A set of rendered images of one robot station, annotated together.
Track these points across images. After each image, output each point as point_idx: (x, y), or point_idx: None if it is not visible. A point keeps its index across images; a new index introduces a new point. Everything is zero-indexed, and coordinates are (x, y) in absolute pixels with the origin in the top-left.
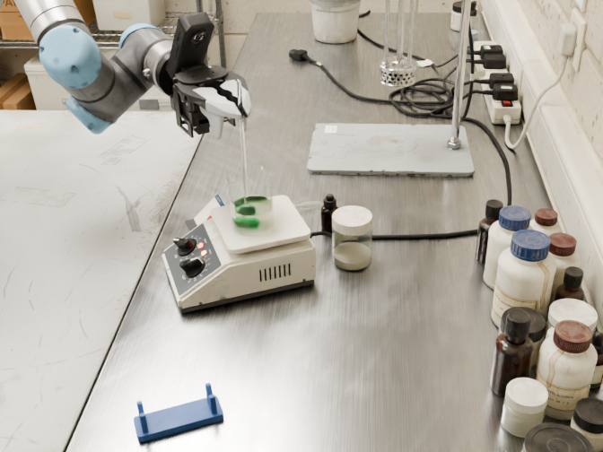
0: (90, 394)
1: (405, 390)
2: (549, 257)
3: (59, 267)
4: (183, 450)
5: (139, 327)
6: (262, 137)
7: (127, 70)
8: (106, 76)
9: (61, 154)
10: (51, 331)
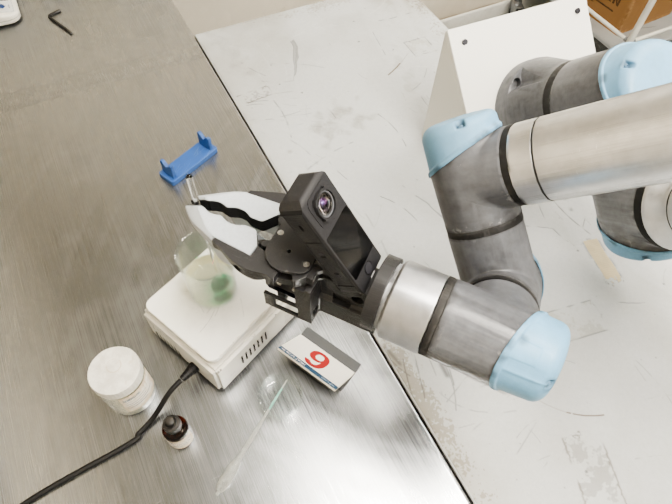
0: (268, 160)
1: (31, 252)
2: None
3: (412, 243)
4: (173, 149)
5: None
6: None
7: (475, 281)
8: (440, 205)
9: (652, 425)
10: (343, 185)
